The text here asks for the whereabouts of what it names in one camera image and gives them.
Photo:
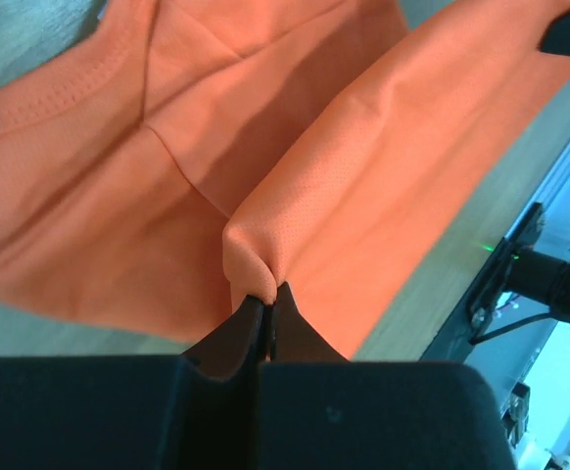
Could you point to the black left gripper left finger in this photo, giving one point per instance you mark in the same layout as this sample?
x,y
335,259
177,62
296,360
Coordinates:
x,y
174,411

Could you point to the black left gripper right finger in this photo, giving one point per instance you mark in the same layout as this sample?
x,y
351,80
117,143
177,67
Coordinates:
x,y
316,410

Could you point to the orange t shirt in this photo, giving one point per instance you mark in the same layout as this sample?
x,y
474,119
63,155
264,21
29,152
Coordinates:
x,y
188,154

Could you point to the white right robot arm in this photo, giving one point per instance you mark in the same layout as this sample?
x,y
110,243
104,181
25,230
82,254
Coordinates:
x,y
533,275

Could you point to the aluminium frame rail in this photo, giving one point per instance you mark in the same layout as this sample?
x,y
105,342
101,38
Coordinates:
x,y
552,184

